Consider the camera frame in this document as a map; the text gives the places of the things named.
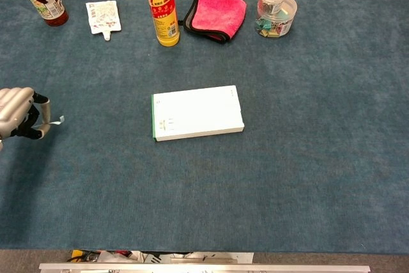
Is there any white base plate with clutter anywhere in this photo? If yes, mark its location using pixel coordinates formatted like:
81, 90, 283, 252
66, 249, 255, 264

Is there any white box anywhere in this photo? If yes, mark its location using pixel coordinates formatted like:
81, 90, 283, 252
150, 85, 245, 143

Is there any yellow bottle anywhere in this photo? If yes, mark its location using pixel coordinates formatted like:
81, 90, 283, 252
141, 0, 181, 47

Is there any pale green tape strip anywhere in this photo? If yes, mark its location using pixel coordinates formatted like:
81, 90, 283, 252
33, 115, 65, 129

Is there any aluminium profile rail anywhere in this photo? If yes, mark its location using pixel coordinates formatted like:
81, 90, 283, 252
38, 262, 371, 273

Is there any teal felt table mat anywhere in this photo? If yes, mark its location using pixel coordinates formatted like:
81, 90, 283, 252
0, 0, 409, 253

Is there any clear jar of binder clips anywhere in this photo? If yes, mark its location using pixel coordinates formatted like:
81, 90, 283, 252
254, 0, 298, 38

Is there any pink microfiber cloth black trim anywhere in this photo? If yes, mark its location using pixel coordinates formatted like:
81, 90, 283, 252
178, 0, 247, 45

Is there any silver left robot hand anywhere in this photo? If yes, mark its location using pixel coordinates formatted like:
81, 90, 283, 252
0, 86, 52, 151

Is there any white spouted refill pouch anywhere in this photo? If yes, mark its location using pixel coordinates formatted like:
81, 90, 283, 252
85, 0, 122, 42

